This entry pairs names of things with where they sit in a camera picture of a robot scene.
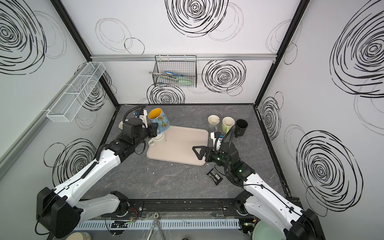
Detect cream white mug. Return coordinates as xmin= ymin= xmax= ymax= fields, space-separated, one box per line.
xmin=148 ymin=133 xmax=166 ymax=146

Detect blue butterfly mug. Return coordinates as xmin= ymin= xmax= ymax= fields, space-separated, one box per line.
xmin=148 ymin=108 xmax=171 ymax=134

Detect grey mug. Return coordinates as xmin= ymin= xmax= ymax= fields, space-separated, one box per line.
xmin=208 ymin=115 xmax=221 ymax=132

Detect light green mug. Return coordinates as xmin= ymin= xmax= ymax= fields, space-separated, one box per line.
xmin=222 ymin=117 xmax=236 ymax=134

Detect black mug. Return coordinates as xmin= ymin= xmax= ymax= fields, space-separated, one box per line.
xmin=234 ymin=119 xmax=248 ymax=138

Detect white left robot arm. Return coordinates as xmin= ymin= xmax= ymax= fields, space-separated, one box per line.
xmin=36 ymin=105 xmax=159 ymax=240

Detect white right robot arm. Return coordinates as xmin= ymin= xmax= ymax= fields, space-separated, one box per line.
xmin=192 ymin=127 xmax=326 ymax=240

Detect beige plastic tray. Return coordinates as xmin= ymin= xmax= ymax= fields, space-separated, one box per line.
xmin=147 ymin=126 xmax=209 ymax=166

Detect black snack packet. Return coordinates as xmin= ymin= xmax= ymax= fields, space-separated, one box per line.
xmin=207 ymin=169 xmax=223 ymax=186

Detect light green plate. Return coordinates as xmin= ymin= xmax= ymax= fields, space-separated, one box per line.
xmin=252 ymin=221 xmax=283 ymax=240

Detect beige round object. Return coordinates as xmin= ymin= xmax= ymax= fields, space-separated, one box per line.
xmin=66 ymin=232 xmax=92 ymax=240

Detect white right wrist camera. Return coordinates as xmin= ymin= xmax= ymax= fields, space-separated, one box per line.
xmin=210 ymin=132 xmax=224 ymax=151

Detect utensils in wire basket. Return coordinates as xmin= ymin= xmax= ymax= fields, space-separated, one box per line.
xmin=149 ymin=71 xmax=194 ymax=85

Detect black wire basket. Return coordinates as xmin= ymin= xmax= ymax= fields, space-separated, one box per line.
xmin=152 ymin=55 xmax=198 ymax=88

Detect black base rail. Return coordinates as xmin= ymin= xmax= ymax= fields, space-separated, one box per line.
xmin=98 ymin=196 xmax=304 ymax=218

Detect white slotted cable duct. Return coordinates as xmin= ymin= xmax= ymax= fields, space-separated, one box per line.
xmin=74 ymin=218 xmax=241 ymax=231

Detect white wire shelf basket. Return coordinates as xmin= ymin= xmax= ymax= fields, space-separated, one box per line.
xmin=46 ymin=62 xmax=106 ymax=123

